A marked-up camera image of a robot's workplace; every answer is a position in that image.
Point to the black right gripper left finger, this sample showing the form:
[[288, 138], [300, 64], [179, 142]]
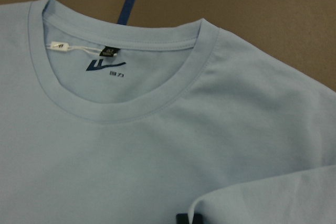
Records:
[[181, 215]]

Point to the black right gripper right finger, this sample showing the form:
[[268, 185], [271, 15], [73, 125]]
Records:
[[197, 216]]

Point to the light blue t-shirt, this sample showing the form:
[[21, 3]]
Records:
[[103, 123]]

